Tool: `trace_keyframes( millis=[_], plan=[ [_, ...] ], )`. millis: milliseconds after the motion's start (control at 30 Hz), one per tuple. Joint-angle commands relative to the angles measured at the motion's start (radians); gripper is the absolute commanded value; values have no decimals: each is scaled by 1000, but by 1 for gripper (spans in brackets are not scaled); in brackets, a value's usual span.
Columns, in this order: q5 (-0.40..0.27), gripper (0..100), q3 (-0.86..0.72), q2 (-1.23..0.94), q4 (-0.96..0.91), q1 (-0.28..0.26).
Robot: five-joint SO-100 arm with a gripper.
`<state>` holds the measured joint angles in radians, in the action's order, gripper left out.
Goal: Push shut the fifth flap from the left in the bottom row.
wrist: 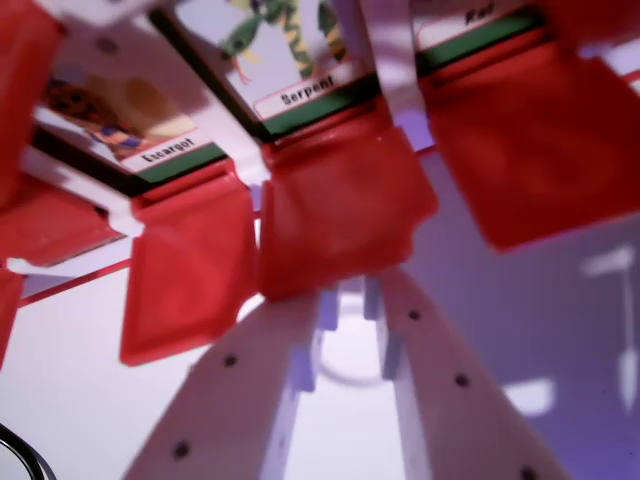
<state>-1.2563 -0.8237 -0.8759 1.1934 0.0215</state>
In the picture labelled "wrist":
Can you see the serpent picture card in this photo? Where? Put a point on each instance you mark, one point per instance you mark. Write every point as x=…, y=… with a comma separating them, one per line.
x=280, y=55

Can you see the red and white game board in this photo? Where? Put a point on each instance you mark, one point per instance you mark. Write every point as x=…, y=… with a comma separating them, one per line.
x=125, y=55

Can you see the red flap of serpent card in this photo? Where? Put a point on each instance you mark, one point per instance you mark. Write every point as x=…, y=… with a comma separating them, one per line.
x=335, y=210

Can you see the red flap of rat card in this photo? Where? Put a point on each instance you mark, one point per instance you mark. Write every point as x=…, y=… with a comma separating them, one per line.
x=540, y=145

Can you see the red flap of escargot card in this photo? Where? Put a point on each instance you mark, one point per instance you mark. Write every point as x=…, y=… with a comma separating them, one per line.
x=185, y=280

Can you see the rat picture card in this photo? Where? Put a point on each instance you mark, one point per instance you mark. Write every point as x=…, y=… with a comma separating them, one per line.
x=475, y=25

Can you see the escargot picture card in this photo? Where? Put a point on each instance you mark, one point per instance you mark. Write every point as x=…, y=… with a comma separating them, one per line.
x=130, y=125

